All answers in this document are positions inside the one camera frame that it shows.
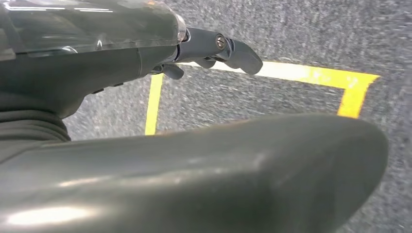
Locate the yellow floor tape square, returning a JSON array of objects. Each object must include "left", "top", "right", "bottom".
[{"left": 144, "top": 61, "right": 381, "bottom": 136}]

